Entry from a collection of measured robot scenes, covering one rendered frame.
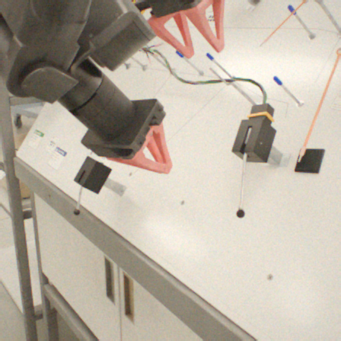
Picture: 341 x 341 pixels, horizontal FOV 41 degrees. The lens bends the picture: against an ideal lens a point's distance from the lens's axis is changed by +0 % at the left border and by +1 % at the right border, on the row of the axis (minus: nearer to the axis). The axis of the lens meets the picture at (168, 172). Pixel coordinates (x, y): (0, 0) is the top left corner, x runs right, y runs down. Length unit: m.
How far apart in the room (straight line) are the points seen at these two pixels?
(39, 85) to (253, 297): 0.45
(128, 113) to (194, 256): 0.36
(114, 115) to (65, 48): 0.12
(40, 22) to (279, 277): 0.49
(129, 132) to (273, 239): 0.32
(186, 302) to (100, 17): 0.50
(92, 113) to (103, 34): 0.09
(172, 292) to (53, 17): 0.56
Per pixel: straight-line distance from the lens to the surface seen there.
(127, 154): 0.52
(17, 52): 0.40
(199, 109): 0.95
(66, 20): 0.39
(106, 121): 0.50
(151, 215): 0.91
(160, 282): 0.85
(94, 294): 1.27
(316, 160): 0.73
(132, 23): 0.46
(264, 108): 0.73
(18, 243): 1.70
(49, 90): 0.44
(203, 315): 0.77
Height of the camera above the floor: 1.31
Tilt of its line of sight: 20 degrees down
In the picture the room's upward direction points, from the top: straight up
